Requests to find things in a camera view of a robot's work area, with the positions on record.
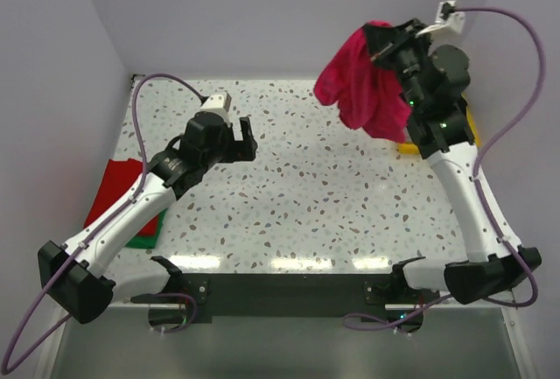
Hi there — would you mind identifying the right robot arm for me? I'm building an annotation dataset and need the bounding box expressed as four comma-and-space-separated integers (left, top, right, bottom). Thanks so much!
363, 19, 542, 304

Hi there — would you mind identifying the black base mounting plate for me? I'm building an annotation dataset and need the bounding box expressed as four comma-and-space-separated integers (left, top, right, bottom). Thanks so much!
164, 273, 439, 323

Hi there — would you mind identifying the green folded t shirt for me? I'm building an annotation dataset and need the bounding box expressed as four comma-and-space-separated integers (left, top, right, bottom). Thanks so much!
126, 210, 167, 249

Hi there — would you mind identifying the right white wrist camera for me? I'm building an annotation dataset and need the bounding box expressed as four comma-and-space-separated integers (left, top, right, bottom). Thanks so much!
416, 0, 466, 37

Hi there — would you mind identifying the red folded t shirt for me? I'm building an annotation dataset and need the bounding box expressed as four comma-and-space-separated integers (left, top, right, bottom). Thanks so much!
83, 158, 143, 228

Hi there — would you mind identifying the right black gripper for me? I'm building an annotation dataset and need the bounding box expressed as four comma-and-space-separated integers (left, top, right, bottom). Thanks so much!
361, 18, 433, 111

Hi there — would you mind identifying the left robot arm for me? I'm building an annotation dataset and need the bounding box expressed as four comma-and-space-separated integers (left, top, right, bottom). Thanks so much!
38, 111, 257, 324

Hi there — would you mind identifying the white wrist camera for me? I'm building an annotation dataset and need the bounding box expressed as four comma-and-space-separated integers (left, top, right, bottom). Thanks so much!
200, 91, 232, 125
416, 0, 466, 37

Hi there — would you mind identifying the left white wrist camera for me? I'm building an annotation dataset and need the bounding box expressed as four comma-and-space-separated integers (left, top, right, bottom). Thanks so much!
200, 91, 232, 125

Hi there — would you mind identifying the yellow plastic bin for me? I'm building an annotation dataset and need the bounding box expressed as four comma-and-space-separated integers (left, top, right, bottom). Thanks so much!
396, 95, 482, 158

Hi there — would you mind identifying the pink t shirt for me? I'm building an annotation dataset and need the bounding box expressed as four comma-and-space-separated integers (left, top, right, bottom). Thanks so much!
313, 28, 411, 143

